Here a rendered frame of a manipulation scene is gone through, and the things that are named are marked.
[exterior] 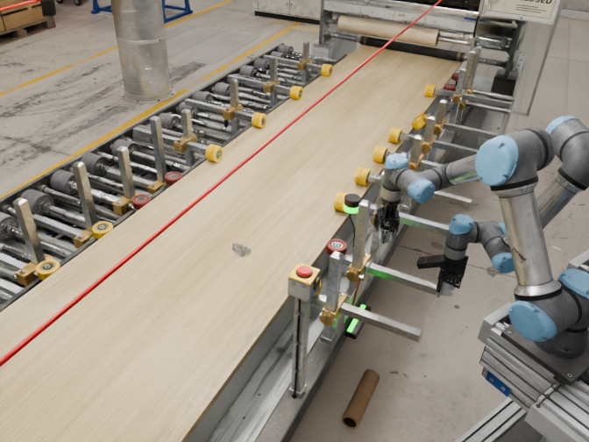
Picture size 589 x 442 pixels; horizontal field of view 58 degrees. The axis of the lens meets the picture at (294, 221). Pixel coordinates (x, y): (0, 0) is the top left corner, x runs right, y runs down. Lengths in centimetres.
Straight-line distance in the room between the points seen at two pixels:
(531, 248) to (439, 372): 157
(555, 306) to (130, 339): 123
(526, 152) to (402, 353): 176
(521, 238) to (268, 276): 91
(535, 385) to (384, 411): 107
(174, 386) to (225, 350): 19
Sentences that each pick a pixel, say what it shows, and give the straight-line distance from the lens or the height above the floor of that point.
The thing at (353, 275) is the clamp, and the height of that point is 85.
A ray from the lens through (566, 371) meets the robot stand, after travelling 167.
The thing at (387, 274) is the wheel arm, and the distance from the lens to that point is 207.
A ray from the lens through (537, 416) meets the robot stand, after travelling 168.
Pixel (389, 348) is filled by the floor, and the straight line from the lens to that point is 297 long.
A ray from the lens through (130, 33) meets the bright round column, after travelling 560.
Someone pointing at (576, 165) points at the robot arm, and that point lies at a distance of 172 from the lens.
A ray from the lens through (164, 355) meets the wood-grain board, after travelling 171.
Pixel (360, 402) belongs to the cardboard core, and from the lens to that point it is 263.
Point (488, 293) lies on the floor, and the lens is 347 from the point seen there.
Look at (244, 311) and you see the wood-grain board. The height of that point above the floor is 90.
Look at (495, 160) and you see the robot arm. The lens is 140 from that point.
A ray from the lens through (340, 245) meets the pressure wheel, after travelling 210.
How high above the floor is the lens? 218
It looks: 35 degrees down
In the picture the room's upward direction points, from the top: 2 degrees clockwise
